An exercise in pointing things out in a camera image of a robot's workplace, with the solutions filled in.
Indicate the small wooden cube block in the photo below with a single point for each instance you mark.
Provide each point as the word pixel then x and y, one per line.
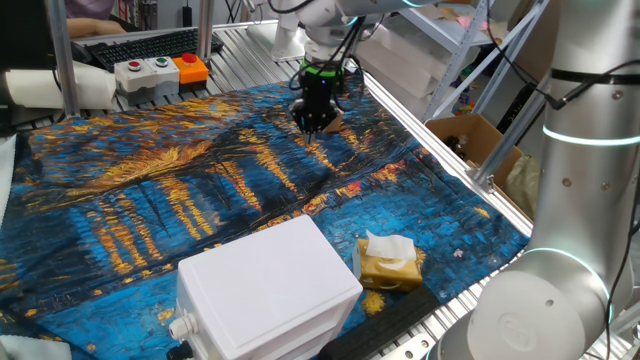
pixel 336 124

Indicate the black power adapter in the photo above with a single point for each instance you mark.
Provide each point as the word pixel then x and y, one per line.
pixel 187 17

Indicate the grey metal shelf rack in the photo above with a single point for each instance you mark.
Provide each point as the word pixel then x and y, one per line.
pixel 451 70

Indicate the open cardboard box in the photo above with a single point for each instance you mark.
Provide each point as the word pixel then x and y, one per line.
pixel 480 132

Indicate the black foam strip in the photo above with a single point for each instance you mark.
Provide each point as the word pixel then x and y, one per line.
pixel 380 325

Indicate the aluminium frame strut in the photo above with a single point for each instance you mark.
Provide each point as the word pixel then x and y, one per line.
pixel 505 145

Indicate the white rolled sheet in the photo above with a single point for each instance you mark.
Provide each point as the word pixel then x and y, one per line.
pixel 40 87

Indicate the grey two-button control box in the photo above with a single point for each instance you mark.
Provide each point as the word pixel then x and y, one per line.
pixel 145 82

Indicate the yellow tissue pack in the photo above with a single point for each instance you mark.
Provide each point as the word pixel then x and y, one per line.
pixel 387 275

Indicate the black round connector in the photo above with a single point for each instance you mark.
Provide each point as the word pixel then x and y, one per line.
pixel 179 351

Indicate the black monitor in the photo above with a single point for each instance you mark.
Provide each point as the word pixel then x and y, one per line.
pixel 25 35

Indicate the white stand with base plate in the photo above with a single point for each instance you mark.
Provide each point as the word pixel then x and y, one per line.
pixel 280 45

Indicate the person's bare forearm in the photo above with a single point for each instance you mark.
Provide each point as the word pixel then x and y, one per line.
pixel 90 27

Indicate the white plastic drawer box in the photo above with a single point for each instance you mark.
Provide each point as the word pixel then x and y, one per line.
pixel 265 290

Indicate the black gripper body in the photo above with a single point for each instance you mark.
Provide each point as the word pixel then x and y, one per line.
pixel 317 100

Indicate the orange emergency stop box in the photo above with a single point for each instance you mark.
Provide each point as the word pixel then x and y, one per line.
pixel 190 74

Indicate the black computer keyboard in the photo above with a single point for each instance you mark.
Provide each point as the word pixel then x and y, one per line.
pixel 150 45

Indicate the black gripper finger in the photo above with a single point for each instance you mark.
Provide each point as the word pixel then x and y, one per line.
pixel 317 128
pixel 305 131

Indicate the blue starry night tablecloth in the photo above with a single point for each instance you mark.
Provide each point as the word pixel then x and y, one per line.
pixel 150 225

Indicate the dark bottle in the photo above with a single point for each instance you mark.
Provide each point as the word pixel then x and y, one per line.
pixel 457 145

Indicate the aluminium table edge rail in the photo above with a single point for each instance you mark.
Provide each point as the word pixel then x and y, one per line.
pixel 415 125

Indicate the aluminium frame post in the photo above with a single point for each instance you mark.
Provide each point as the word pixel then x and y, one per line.
pixel 62 60
pixel 205 30

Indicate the colourful toy pile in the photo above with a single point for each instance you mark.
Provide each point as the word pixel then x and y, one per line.
pixel 464 107

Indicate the person's purple shirt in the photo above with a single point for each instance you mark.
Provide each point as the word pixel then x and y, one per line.
pixel 90 7

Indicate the white foam packing block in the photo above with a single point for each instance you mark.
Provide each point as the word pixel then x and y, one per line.
pixel 400 65

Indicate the beige cloth bag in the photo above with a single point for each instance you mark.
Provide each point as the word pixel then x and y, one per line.
pixel 522 185

